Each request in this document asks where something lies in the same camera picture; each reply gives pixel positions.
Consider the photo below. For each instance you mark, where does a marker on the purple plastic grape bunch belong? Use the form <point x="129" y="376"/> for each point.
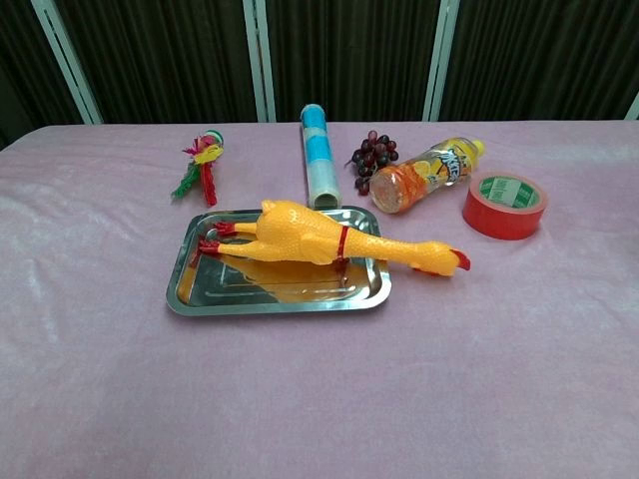
<point x="373" y="152"/>

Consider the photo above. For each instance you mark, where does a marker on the red tape roll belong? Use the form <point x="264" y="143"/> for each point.
<point x="499" y="217"/>

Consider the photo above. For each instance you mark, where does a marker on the orange drink plastic bottle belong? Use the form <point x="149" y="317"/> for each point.
<point x="424" y="174"/>

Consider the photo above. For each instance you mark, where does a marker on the blue clear cling film roll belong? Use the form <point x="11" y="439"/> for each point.
<point x="318" y="154"/>

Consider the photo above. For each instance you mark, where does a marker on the white screen frame post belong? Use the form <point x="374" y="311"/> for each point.
<point x="67" y="60"/>
<point x="259" y="60"/>
<point x="634" y="107"/>
<point x="440" y="60"/>

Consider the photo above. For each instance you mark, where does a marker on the colourful feather toy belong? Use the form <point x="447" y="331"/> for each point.
<point x="204" y="169"/>

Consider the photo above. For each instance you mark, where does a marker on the pink velvet table cloth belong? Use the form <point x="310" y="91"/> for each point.
<point x="299" y="389"/>

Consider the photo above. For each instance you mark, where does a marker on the rectangular metal tray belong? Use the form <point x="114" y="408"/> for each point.
<point x="279" y="294"/>

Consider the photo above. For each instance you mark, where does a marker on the dark pleated screen curtain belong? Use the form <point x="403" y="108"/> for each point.
<point x="170" y="55"/>

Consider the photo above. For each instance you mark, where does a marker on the orange rubber toy chicken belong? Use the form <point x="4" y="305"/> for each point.
<point x="319" y="237"/>

